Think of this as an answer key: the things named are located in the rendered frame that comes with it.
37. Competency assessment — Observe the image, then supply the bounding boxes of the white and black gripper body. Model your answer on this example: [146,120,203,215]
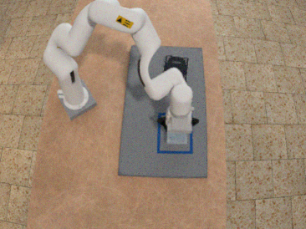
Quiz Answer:
[166,106,191,125]

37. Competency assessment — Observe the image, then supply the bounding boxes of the blue rectangular tape outline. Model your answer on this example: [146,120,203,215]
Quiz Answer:
[157,113,193,154]

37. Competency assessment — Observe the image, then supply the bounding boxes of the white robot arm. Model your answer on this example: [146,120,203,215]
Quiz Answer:
[43,0,194,133]

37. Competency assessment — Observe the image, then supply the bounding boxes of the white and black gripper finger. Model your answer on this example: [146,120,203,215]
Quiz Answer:
[191,117,199,126]
[157,117,167,132]

